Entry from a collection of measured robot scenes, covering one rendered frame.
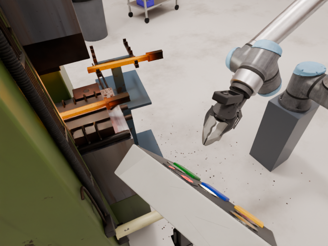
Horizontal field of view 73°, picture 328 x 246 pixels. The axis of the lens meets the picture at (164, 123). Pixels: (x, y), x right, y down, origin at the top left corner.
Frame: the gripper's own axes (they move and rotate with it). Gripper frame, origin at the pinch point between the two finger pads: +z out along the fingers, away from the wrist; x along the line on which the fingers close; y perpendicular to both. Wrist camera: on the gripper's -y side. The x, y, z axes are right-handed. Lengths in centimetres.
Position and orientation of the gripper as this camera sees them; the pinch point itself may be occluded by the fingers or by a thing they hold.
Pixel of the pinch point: (205, 141)
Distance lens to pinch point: 67.9
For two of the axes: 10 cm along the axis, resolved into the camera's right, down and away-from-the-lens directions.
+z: -5.5, 8.3, -0.6
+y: 3.9, 3.2, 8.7
